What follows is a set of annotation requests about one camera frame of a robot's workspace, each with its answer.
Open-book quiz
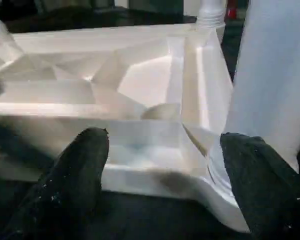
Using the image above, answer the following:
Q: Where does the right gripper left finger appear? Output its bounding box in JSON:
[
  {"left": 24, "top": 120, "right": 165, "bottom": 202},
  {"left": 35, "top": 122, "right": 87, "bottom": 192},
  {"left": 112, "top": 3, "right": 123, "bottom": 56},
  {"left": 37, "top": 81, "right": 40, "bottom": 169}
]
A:
[{"left": 0, "top": 126, "right": 110, "bottom": 240}]

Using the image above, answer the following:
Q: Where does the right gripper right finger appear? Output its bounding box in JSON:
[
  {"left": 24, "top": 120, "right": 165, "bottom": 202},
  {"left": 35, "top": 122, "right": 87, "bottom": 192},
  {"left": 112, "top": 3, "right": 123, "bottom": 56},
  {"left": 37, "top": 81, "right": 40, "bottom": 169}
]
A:
[{"left": 219, "top": 131, "right": 300, "bottom": 240}]

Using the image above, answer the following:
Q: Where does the white plastic table top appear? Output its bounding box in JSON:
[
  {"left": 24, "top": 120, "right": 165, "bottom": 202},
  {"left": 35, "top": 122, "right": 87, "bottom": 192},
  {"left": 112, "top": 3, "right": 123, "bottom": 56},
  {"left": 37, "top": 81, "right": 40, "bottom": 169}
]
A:
[{"left": 0, "top": 21, "right": 251, "bottom": 234}]

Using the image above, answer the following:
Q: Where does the black mat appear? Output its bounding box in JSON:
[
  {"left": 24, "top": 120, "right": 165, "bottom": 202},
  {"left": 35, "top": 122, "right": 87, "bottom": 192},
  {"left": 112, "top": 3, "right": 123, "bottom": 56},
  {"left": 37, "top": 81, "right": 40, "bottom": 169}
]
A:
[{"left": 0, "top": 0, "right": 300, "bottom": 240}]

